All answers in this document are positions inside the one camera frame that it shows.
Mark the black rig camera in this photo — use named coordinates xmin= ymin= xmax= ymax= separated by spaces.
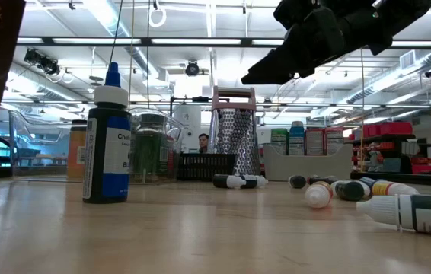
xmin=184 ymin=59 xmax=201 ymax=78

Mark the small yellow dropper bottle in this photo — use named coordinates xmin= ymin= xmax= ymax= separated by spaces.
xmin=304 ymin=180 xmax=334 ymax=210

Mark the small dark green dropper bottle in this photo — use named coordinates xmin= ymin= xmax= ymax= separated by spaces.
xmin=330 ymin=179 xmax=367 ymax=202

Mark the black storage shelf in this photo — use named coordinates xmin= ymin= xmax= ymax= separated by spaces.
xmin=346 ymin=121 xmax=431 ymax=182

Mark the white hanging ring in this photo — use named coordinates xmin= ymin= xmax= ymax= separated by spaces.
xmin=148 ymin=4 xmax=168 ymax=29

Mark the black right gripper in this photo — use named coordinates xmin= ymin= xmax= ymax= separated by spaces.
xmin=241 ymin=7 xmax=350 ymax=86

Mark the green lid spice jar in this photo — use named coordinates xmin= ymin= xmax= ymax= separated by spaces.
xmin=131 ymin=113 xmax=176 ymax=183

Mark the small orange dropper bottle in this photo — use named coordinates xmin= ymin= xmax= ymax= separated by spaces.
xmin=369 ymin=179 xmax=421 ymax=198

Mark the small purple dropper bottle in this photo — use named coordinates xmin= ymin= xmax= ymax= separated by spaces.
xmin=240 ymin=174 xmax=270 ymax=190

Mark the long blue dropper bottle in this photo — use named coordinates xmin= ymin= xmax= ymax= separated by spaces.
xmin=359 ymin=176 xmax=376 ymax=192

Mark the green Apple Jacks cereal box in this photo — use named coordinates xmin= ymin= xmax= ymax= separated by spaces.
xmin=270 ymin=127 xmax=290 ymax=156

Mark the person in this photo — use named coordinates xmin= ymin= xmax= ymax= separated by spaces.
xmin=197 ymin=132 xmax=211 ymax=155

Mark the black plastic basket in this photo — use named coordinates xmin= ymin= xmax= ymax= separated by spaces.
xmin=177 ymin=151 xmax=238 ymax=183

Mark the orange spice jar black lid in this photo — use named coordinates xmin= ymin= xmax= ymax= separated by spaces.
xmin=66 ymin=119 xmax=88 ymax=181

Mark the large blue food colouring bottle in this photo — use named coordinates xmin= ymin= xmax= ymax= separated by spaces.
xmin=81 ymin=61 xmax=132 ymax=205

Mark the clear plastic container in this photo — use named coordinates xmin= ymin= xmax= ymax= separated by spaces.
xmin=8 ymin=107 xmax=185 ymax=186

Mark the red lid spice tin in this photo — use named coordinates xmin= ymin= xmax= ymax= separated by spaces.
xmin=167 ymin=147 xmax=177 ymax=179

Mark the small black dropper bottle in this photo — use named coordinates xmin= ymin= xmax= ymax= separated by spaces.
xmin=356 ymin=193 xmax=431 ymax=239
xmin=212 ymin=174 xmax=247 ymax=190
xmin=288 ymin=174 xmax=308 ymax=190

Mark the red storage bin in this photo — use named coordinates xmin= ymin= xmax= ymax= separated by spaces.
xmin=362 ymin=121 xmax=414 ymax=139

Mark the black aluminium table frame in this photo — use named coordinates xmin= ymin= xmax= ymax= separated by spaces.
xmin=350 ymin=171 xmax=431 ymax=189

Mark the pink metal box grater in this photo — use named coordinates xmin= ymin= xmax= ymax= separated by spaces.
xmin=208 ymin=85 xmax=261 ymax=177

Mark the long brown dropper bottle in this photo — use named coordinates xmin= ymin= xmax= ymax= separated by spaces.
xmin=306 ymin=174 xmax=340 ymax=186

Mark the blue Rice Krispies cereal box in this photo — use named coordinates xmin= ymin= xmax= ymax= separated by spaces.
xmin=289 ymin=120 xmax=307 ymax=156

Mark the grey plastic bin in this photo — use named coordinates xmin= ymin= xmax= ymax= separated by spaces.
xmin=262 ymin=143 xmax=354 ymax=183

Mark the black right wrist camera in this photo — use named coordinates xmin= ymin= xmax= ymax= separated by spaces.
xmin=272 ymin=0 xmax=318 ymax=32

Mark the black overhead rig frame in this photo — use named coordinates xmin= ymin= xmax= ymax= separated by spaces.
xmin=15 ymin=36 xmax=431 ymax=49

